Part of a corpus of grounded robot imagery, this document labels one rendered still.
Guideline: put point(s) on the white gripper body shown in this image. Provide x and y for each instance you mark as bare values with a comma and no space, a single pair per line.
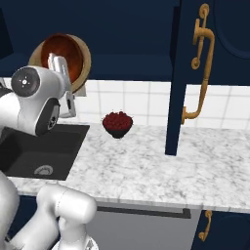
61,70

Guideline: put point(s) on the navy base cabinet door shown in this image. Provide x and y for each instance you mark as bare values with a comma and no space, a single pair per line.
231,232

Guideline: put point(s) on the grey dishwasher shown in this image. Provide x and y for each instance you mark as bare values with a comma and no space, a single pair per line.
146,232

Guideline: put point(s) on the black sink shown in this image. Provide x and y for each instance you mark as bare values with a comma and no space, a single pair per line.
39,149

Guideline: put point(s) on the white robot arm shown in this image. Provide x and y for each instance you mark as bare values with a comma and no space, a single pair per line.
29,107

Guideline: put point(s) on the large brown wooden bowl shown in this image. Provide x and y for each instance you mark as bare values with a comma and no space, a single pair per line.
70,52

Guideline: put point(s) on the small dark red bowl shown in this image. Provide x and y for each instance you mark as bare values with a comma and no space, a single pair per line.
117,123

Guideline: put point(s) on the navy open cabinet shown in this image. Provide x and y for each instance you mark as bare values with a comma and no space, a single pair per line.
130,39

